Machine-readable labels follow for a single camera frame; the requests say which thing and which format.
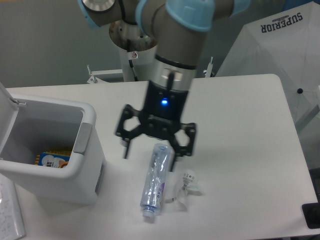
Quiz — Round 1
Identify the crumpled clear plastic wrapper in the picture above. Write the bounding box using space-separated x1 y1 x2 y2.
164 169 204 212

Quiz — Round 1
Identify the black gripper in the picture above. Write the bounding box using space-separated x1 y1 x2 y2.
114 80 197 172

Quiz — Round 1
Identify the black pedestal cable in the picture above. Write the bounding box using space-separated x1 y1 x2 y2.
126 39 139 82

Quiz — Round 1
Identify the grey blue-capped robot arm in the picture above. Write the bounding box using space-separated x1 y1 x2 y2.
78 0 250 158

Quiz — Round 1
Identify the crushed clear plastic bottle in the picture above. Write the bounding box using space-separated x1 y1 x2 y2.
140 143 171 223

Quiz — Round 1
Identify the white metal base frame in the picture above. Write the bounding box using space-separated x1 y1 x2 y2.
86 56 216 85

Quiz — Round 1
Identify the colourful snack box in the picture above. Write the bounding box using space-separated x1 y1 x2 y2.
34 148 72 169

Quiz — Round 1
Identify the white umbrella with lettering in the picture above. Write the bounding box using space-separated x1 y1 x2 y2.
216 1 320 122

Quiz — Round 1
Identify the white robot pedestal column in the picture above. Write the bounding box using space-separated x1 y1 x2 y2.
109 20 157 82

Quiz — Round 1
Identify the black device at edge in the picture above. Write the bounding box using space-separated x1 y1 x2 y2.
302 202 320 229

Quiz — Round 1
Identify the white push-top trash can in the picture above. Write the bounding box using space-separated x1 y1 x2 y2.
0 87 105 205

